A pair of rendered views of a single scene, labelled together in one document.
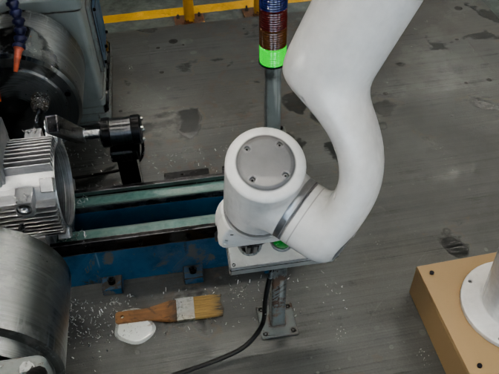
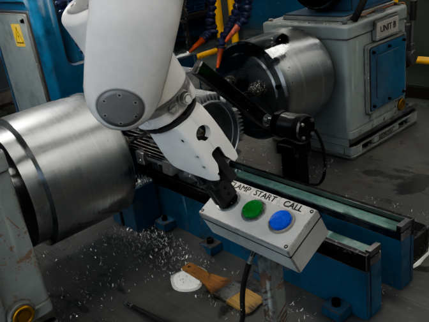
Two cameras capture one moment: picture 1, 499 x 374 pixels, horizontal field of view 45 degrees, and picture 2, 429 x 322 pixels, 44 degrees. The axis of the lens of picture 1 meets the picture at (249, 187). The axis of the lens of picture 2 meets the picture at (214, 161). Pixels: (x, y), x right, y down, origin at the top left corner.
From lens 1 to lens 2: 0.72 m
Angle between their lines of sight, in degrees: 52
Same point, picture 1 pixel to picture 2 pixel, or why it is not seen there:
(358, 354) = not seen: outside the picture
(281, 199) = (71, 23)
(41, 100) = (255, 84)
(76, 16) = (341, 45)
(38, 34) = (288, 40)
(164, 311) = (215, 282)
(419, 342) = not seen: outside the picture
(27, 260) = (91, 127)
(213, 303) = (252, 301)
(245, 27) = not seen: outside the picture
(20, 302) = (54, 140)
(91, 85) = (343, 115)
